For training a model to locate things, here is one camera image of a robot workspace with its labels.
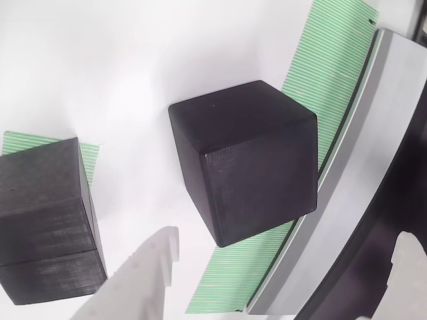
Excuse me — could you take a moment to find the green square target marker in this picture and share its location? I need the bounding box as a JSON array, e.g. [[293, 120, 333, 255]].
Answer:
[[2, 130, 101, 188]]

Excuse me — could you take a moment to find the green tape strip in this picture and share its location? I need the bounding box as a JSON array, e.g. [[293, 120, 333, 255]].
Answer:
[[184, 0, 382, 316]]

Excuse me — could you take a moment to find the black cube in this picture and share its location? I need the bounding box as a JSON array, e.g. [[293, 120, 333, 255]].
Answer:
[[0, 137, 109, 297], [167, 79, 319, 249]]

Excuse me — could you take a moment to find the white table cover sheet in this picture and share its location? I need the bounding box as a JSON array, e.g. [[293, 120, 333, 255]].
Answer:
[[0, 0, 315, 320]]

